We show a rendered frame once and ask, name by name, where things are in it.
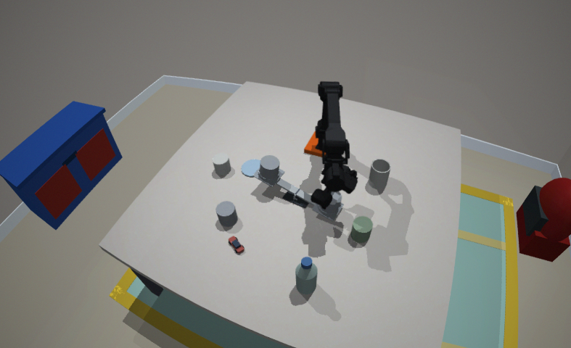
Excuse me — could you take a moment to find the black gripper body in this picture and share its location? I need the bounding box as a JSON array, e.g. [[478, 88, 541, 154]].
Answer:
[[311, 165, 350, 207]]

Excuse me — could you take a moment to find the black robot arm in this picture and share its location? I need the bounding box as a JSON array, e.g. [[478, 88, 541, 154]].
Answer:
[[315, 81, 358, 194]]

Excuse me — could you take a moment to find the light blue round disc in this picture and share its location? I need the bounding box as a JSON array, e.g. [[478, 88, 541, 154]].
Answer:
[[242, 159, 260, 177]]

